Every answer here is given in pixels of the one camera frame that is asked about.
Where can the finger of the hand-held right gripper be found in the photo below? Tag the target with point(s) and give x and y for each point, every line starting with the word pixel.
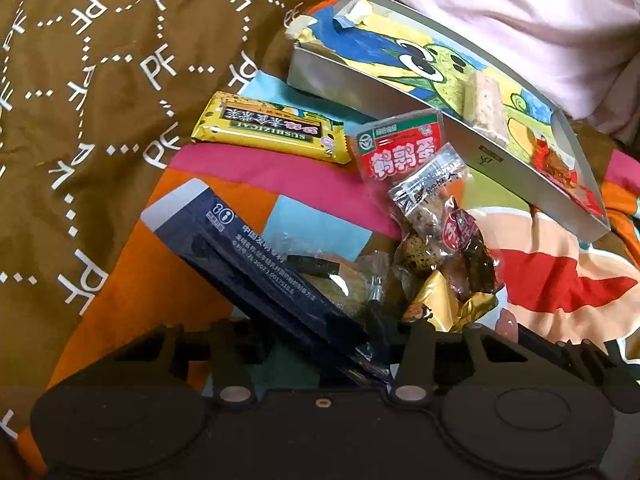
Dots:
pixel 575 360

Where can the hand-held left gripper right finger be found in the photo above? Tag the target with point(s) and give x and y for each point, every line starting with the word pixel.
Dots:
pixel 382 330

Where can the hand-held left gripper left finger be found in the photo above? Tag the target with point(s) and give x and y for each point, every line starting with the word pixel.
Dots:
pixel 232 360

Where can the gold foil candy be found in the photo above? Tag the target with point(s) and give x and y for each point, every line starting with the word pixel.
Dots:
pixel 430 300
pixel 477 310

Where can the clear packet tan pastry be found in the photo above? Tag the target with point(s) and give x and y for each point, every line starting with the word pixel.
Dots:
pixel 350 280

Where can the dark brown snack packet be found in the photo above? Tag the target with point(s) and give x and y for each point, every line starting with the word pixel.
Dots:
pixel 475 260

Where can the navy blue packet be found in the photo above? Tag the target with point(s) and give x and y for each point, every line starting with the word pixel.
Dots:
pixel 225 230

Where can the clear packet with black print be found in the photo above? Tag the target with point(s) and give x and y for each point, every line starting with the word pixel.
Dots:
pixel 425 190

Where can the red green egg packet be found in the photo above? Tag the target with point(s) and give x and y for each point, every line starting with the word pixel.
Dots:
pixel 400 155

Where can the yellow snack bar packet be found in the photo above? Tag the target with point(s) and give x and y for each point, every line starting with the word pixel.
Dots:
pixel 270 125

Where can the grey box with cartoon drawing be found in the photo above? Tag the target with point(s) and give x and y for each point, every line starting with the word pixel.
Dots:
pixel 350 75

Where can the red snack packet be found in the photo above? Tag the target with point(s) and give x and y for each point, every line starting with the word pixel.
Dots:
pixel 565 175

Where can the brown printed blanket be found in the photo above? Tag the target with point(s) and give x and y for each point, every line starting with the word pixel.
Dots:
pixel 100 160

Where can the rice cracker bar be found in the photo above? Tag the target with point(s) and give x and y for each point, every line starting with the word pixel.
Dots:
pixel 485 110

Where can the pink bed sheet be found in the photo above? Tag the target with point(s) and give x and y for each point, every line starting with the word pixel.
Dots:
pixel 500 10

